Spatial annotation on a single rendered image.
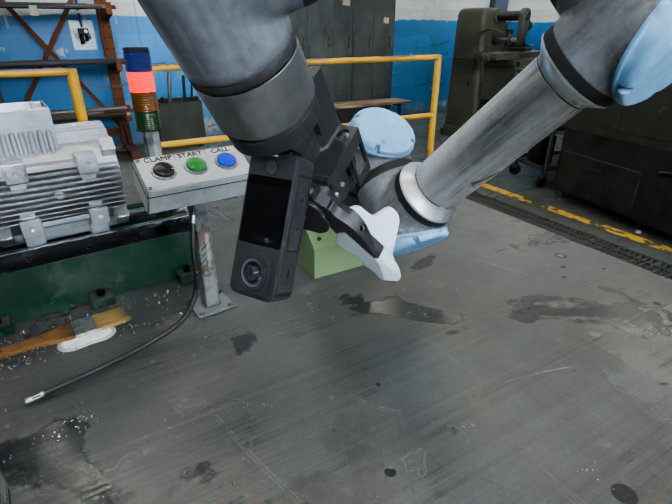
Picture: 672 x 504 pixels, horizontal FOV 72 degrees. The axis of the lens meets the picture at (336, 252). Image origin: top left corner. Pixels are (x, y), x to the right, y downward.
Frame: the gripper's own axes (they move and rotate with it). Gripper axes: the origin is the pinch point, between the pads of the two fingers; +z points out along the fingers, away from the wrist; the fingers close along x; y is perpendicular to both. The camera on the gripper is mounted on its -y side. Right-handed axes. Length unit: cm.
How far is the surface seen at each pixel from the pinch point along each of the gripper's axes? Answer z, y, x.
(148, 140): 27, 29, 76
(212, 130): 320, 265, 412
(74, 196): 6, 1, 52
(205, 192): 8.4, 9.2, 30.2
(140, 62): 12, 40, 75
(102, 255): 17, -4, 52
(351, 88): 357, 402, 285
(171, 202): 6.3, 5.0, 32.7
